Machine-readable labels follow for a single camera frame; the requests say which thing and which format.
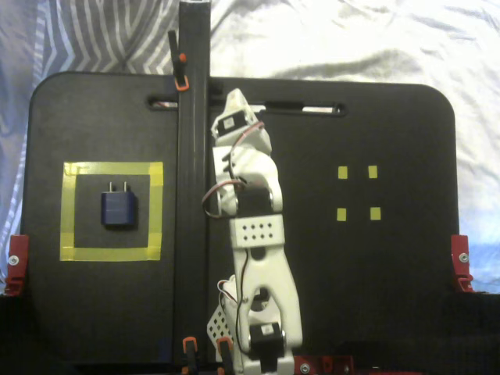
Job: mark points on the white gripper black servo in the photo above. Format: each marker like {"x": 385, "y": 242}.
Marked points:
{"x": 230, "y": 123}

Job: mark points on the blue white charger block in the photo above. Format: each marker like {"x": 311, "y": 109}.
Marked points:
{"x": 119, "y": 211}

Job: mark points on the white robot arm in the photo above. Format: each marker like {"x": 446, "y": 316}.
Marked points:
{"x": 265, "y": 269}

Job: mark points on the orange black spring clamp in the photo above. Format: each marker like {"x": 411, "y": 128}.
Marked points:
{"x": 177, "y": 70}
{"x": 190, "y": 345}
{"x": 223, "y": 345}

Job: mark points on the small yellow tape marker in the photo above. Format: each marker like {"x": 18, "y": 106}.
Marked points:
{"x": 373, "y": 172}
{"x": 343, "y": 172}
{"x": 341, "y": 214}
{"x": 375, "y": 213}

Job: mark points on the white crumpled bedsheet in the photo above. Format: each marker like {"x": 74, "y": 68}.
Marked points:
{"x": 351, "y": 39}

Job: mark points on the yellow tape square outline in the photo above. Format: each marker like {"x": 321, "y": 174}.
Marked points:
{"x": 111, "y": 168}

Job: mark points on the black flat beam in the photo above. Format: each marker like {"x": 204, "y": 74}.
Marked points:
{"x": 187, "y": 242}

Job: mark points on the grey striped blanket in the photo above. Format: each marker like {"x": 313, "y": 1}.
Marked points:
{"x": 97, "y": 35}

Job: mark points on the black corrugated backdrop sheet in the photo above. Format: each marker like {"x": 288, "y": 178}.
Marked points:
{"x": 468, "y": 332}

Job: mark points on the red corner bracket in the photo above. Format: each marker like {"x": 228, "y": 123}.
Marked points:
{"x": 17, "y": 250}
{"x": 460, "y": 246}

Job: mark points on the red post foot bracket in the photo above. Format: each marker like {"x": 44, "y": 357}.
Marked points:
{"x": 314, "y": 361}

